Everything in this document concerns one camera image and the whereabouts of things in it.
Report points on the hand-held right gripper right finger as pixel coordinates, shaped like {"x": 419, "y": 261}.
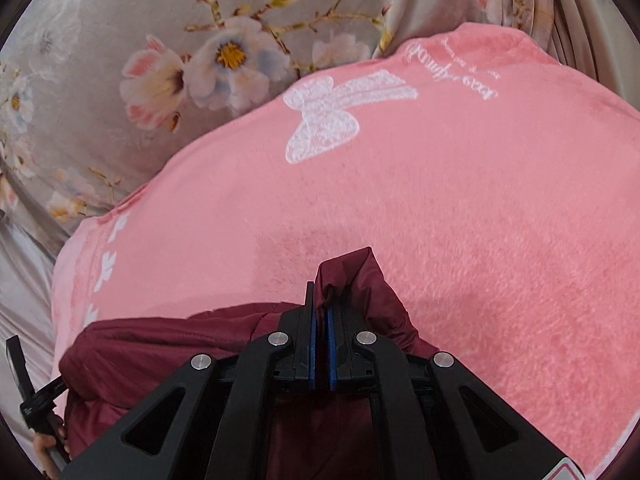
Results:
{"x": 331, "y": 350}

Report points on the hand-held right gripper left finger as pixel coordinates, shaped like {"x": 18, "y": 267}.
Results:
{"x": 312, "y": 345}

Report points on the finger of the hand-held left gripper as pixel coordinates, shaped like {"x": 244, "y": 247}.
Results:
{"x": 16, "y": 365}

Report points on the maroon puffer jacket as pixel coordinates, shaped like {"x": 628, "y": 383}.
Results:
{"x": 150, "y": 360}

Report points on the person's left hand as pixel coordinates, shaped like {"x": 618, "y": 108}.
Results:
{"x": 46, "y": 444}

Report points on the silver satin curtain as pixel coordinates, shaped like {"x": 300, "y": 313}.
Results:
{"x": 25, "y": 285}

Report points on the pink fleece blanket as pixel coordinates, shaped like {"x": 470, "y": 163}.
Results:
{"x": 450, "y": 210}

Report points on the grey floral cloth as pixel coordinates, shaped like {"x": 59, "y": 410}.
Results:
{"x": 150, "y": 60}

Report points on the beige pleated curtain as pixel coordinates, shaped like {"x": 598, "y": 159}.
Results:
{"x": 565, "y": 15}

